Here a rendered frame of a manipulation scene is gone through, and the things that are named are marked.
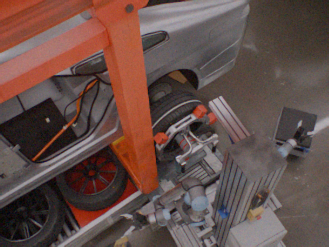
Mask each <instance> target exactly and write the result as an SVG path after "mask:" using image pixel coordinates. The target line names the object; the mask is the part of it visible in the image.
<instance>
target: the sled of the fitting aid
mask: <svg viewBox="0 0 329 247"><path fill-rule="evenodd" d="M206 155H207V153H206V151H205V150H204V149H203V148H202V149H201V150H199V151H198V153H197V156H196V157H195V158H193V159H191V160H190V161H188V162H187V165H185V170H187V169H188V168H190V167H191V166H192V165H194V164H195V163H197V162H198V161H200V160H202V159H203V158H205V157H206ZM176 176H178V174H177V173H176V172H175V171H173V172H172V173H170V174H168V176H164V177H165V178H166V180H167V181H171V180H172V179H173V178H174V177H176Z"/></svg>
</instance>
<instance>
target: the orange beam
mask: <svg viewBox="0 0 329 247"><path fill-rule="evenodd" d="M109 45H110V42H109V36H108V32H107V29H106V28H105V27H104V25H103V24H102V23H101V21H100V20H99V19H98V18H97V17H94V18H91V19H90V20H88V21H86V22H84V23H82V24H80V25H78V26H76V27H74V28H73V29H70V30H68V31H66V32H65V33H64V34H60V35H59V36H57V37H55V38H53V39H51V40H50V41H46V42H45V43H44V44H42V45H39V46H37V47H36V48H33V49H31V50H30V51H28V52H25V53H24V54H22V55H19V56H17V57H16V58H14V59H11V60H10V61H8V62H6V63H3V64H2V65H0V104H1V103H3V102H5V101H7V100H8V99H11V98H13V97H14V96H15V95H19V94H20V93H21V92H23V91H25V90H27V89H29V88H31V87H33V86H35V85H36V84H38V83H41V82H42V81H44V80H46V79H48V78H50V77H51V76H54V75H56V74H57V73H59V72H62V71H63V70H64V69H66V68H69V67H70V66H72V65H73V64H76V63H78V62H79V61H82V60H84V59H85V58H87V57H89V56H91V55H93V54H94V53H97V52H98V51H100V50H101V49H104V48H105V47H107V46H109Z"/></svg>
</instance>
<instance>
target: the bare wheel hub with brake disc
mask: <svg viewBox="0 0 329 247"><path fill-rule="evenodd" d="M171 92H172V87H171V86H170V85H169V84H168V83H162V84H159V85H156V86H154V87H153V88H152V89H151V90H149V92H148V96H149V104H150V105H149V106H151V105H153V104H154V103H155V102H157V101H158V100H159V99H160V98H162V97H164V96H165V95H167V94H170V93H171Z"/></svg>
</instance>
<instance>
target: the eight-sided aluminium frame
mask: <svg viewBox="0 0 329 247"><path fill-rule="evenodd" d="M188 120H189V121H188ZM186 121H187V122H186ZM201 121H202V124H209V123H210V118H209V117H208V116H207V115H206V114H205V116H204V117H202V118H200V119H198V117H197V116H196V115H195V114H194V113H192V114H190V115H189V116H187V117H185V118H184V119H183V120H180V121H179V122H178V123H176V124H174V125H172V126H171V127H170V128H169V129H168V131H167V132H166V133H165V135H167V137H168V141H167V142H166V143H165V144H161V145H158V144H157V145H156V152H157V153H156V156H157V157H158V158H159V160H160V161H168V160H172V159H173V160H174V159H175V157H176V156H178V155H182V154H184V153H185V152H184V150H182V148H181V147H179V148H178V149H177V150H175V151H173V152H168V153H164V147H165V146H166V145H167V144H168V142H169V141H170V140H171V139H172V138H173V137H174V135H175V134H176V133H177V132H179V131H181V130H182V129H183V128H185V127H187V126H188V125H190V124H192V123H193V122H201ZM184 122H186V123H184ZM182 123H184V124H183V125H181V126H180V124H182ZM170 133H171V134H170ZM204 135H205V134H203V135H199V136H198V139H202V137H203V136H204ZM181 150H182V151H181ZM179 151H181V152H179ZM178 152H179V153H178ZM177 153H178V154H177Z"/></svg>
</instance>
